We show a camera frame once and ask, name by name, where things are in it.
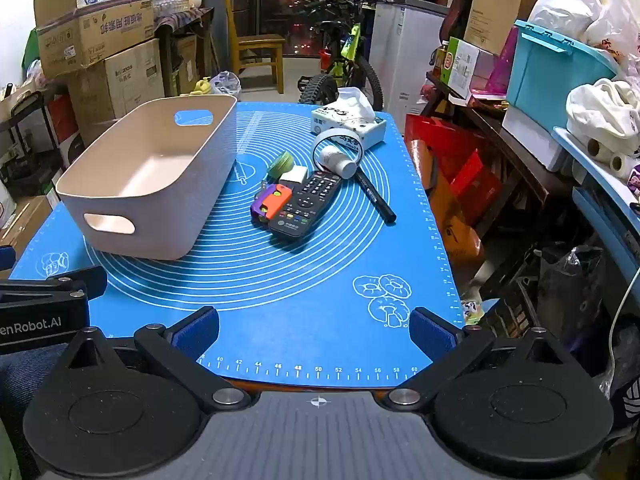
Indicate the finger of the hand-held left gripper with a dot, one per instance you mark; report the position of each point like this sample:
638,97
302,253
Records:
92,282

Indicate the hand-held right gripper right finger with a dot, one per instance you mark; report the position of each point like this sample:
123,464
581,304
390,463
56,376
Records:
430,335

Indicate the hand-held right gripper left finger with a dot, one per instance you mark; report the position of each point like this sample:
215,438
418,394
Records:
200,332

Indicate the beige plastic basket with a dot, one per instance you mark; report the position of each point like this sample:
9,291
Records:
150,180

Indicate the black marker pen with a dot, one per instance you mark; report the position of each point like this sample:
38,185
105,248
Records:
375,197

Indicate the orange and purple toy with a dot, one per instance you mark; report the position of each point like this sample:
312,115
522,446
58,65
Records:
275,202

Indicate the black remote control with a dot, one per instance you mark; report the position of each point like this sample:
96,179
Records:
305,205

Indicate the clear tape roll red print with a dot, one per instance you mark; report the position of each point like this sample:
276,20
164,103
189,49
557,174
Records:
350,136

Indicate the person's blue jeans leg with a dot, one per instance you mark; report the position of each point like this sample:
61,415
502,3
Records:
25,375

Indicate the small taped cardboard box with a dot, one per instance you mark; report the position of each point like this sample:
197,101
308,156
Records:
25,220

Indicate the orange paper bag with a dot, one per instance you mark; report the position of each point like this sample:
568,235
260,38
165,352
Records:
457,235

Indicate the blue silicone baking mat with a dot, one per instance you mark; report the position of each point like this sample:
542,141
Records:
310,270

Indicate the black plastic bag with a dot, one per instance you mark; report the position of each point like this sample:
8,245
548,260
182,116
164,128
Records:
570,285

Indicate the black metal rack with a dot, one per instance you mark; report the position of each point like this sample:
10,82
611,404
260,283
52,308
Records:
30,135

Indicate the red paper bag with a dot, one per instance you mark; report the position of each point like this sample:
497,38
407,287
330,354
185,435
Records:
450,160

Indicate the white rectangular block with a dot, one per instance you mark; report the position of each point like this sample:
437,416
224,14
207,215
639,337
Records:
292,176

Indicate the green tape roll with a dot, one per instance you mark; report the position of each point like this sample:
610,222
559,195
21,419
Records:
281,164

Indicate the small white bottle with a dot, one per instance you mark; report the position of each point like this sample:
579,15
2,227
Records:
336,159

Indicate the large printed cardboard box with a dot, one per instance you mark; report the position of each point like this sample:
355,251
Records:
125,85

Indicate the white tissue pack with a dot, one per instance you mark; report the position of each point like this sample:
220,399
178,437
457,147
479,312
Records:
367,130

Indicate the light blue shelf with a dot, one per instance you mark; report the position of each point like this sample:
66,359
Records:
600,195

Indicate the yellow plastic jug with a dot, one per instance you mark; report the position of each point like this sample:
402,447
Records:
202,86

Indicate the translucent plastic bag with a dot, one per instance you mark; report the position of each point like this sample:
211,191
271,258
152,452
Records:
226,85

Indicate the open brown cardboard box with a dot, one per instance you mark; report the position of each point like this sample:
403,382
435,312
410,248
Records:
95,35

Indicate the white paper rolls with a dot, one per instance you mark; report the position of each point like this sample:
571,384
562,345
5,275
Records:
617,160

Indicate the black and green bicycle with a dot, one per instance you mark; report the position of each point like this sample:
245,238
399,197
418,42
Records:
371,85

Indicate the green and white box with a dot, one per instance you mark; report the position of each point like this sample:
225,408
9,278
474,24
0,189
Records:
462,67

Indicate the white chest freezer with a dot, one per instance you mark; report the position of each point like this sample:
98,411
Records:
405,60

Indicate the white cloth bundle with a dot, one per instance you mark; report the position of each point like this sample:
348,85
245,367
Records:
600,110

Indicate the light blue plastic bin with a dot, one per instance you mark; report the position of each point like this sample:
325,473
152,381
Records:
555,80

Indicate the wooden chair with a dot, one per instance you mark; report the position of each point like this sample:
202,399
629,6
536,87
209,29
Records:
260,42

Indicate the tall brown cardboard box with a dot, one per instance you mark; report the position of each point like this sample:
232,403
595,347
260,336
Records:
500,5

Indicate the large white plastic bag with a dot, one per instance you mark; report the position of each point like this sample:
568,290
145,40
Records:
565,5

